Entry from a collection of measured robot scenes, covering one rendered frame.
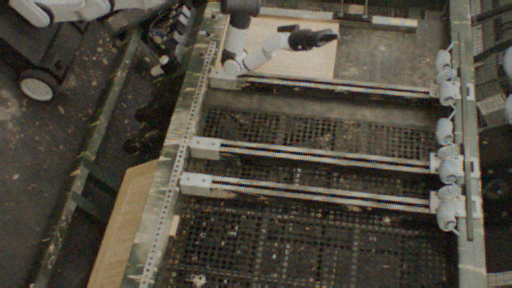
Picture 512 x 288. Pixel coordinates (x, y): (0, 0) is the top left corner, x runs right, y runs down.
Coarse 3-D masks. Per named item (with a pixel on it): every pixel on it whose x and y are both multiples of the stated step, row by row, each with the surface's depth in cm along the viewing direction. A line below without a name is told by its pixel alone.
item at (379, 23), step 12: (264, 12) 326; (276, 12) 326; (288, 12) 325; (300, 12) 325; (312, 12) 325; (324, 12) 324; (348, 24) 322; (360, 24) 321; (372, 24) 319; (384, 24) 318; (396, 24) 317
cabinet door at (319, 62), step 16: (224, 32) 321; (256, 32) 321; (272, 32) 320; (336, 32) 318; (256, 48) 314; (320, 48) 312; (272, 64) 307; (288, 64) 306; (304, 64) 306; (320, 64) 306
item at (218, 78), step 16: (224, 80) 296; (240, 80) 294; (256, 80) 293; (272, 80) 293; (288, 80) 295; (304, 80) 293; (320, 80) 292; (336, 80) 292; (432, 80) 285; (320, 96) 294; (336, 96) 292; (352, 96) 291; (368, 96) 289; (384, 96) 287; (400, 96) 286; (416, 96) 284; (432, 96) 279
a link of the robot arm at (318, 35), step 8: (296, 32) 256; (304, 32) 254; (312, 32) 254; (320, 32) 249; (328, 32) 253; (296, 40) 255; (304, 40) 254; (312, 40) 249; (320, 40) 250; (304, 48) 255; (312, 48) 259
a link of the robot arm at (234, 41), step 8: (232, 32) 265; (240, 32) 265; (224, 40) 271; (232, 40) 268; (240, 40) 268; (224, 48) 272; (232, 48) 270; (240, 48) 271; (224, 56) 272; (232, 56) 271; (240, 56) 274; (224, 64) 274; (232, 64) 272; (232, 72) 274; (240, 72) 274
